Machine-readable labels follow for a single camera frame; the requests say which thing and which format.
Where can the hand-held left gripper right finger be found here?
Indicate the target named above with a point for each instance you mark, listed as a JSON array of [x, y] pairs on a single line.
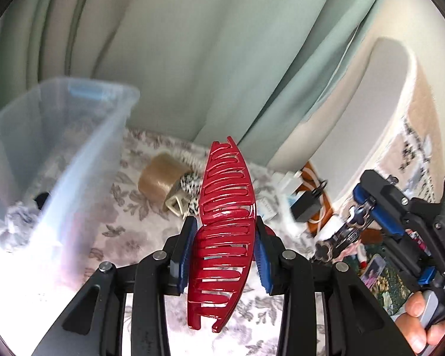
[[264, 267]]

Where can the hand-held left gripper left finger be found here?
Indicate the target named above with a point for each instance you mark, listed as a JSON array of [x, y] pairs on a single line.
[[183, 256]]

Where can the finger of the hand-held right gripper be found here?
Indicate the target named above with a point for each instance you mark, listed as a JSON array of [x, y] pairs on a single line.
[[389, 224], [385, 189]]

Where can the black flower hair clip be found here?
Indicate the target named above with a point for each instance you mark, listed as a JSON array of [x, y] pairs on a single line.
[[337, 237]]

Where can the red hair claw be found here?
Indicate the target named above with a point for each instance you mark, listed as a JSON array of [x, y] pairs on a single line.
[[224, 207]]

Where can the leopard print bow hair clip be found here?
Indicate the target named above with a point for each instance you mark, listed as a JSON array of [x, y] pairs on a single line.
[[193, 189]]

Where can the brown packing tape roll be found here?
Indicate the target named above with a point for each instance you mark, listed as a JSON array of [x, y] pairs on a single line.
[[157, 178]]

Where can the clear plastic container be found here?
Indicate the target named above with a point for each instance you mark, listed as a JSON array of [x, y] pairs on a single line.
[[59, 155]]

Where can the person's right hand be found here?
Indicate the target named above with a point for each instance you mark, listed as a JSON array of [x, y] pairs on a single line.
[[415, 322]]

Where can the smartphone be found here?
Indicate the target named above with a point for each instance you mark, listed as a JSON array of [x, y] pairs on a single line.
[[372, 270]]

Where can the beige hair clip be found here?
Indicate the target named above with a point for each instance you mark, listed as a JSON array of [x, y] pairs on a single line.
[[176, 202]]

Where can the beige quilted cover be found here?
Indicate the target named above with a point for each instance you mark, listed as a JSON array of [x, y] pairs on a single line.
[[422, 137]]

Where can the black charger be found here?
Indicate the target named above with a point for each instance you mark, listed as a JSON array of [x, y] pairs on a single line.
[[306, 206]]

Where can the white rounded panel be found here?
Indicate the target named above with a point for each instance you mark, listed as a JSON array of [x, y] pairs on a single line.
[[356, 118]]

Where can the white charger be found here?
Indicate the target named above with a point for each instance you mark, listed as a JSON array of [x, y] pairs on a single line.
[[290, 184]]

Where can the pale green curtain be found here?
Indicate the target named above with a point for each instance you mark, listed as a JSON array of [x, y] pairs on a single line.
[[207, 44]]

